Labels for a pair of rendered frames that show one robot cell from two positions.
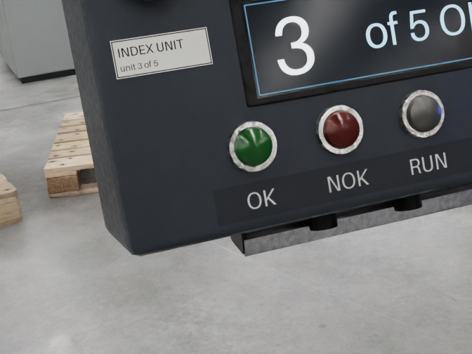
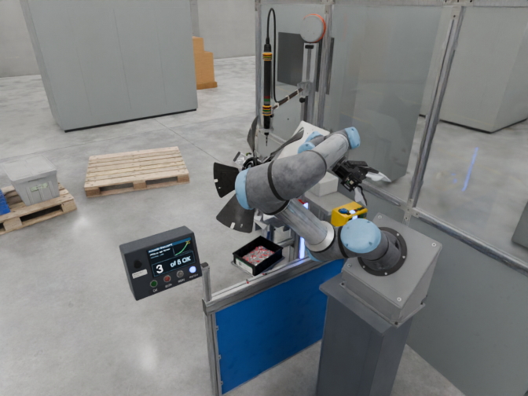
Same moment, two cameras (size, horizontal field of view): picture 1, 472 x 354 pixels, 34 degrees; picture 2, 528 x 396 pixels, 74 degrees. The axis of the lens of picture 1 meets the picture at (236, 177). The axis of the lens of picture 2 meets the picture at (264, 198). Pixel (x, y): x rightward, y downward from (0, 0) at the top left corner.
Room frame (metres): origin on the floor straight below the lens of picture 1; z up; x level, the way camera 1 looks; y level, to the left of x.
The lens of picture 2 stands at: (-0.66, -0.12, 2.02)
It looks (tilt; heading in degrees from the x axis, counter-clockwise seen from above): 29 degrees down; 344
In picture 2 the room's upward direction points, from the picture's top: straight up
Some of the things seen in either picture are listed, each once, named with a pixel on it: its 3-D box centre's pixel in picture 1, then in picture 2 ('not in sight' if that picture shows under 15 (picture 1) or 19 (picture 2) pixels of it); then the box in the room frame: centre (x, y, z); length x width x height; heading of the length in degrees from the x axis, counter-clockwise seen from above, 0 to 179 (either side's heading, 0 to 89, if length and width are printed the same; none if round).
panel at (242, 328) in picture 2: not in sight; (284, 323); (0.64, -0.62, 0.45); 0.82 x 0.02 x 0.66; 106
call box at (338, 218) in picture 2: not in sight; (348, 217); (0.75, -1.00, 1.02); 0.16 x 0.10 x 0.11; 106
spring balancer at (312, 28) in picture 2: not in sight; (312, 28); (1.57, -1.07, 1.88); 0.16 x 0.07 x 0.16; 51
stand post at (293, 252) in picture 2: not in sight; (295, 237); (1.24, -0.90, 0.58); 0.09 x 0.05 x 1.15; 16
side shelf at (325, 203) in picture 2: not in sight; (324, 197); (1.28, -1.11, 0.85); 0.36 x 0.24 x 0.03; 16
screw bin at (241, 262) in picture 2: not in sight; (258, 254); (0.78, -0.51, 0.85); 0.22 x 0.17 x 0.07; 122
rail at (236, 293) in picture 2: not in sight; (286, 272); (0.64, -0.62, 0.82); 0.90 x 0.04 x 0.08; 106
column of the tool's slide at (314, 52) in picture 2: not in sight; (302, 173); (1.57, -1.07, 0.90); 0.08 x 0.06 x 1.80; 51
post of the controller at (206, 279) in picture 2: not in sight; (206, 282); (0.52, -0.21, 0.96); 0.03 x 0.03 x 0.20; 16
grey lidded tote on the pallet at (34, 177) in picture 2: not in sight; (32, 179); (3.36, 1.35, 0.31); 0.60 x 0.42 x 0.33; 27
